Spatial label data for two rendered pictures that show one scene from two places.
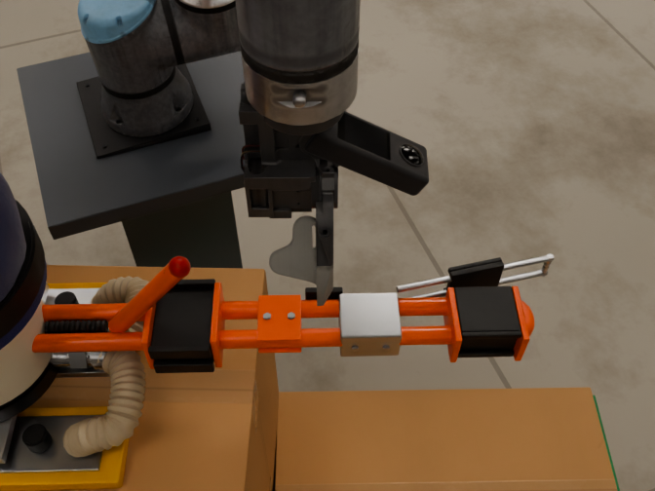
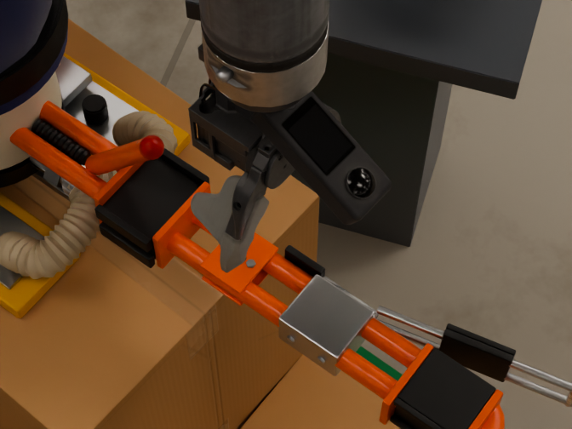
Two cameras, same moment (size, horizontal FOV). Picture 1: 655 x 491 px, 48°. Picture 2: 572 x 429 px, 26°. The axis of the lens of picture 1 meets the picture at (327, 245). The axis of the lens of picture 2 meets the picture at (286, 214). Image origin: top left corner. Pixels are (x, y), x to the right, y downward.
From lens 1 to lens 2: 48 cm
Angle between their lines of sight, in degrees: 23
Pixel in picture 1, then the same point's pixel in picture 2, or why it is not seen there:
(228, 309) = not seen: hidden behind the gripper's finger
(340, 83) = (270, 81)
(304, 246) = (226, 206)
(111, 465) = (23, 292)
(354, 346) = (290, 335)
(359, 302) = (327, 295)
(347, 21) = (278, 33)
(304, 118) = (230, 93)
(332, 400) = (364, 391)
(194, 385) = (155, 269)
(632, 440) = not seen: outside the picture
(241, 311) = not seen: hidden behind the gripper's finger
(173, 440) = (96, 309)
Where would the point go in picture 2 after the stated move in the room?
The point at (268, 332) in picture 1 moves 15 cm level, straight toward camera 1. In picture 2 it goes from (216, 265) to (129, 390)
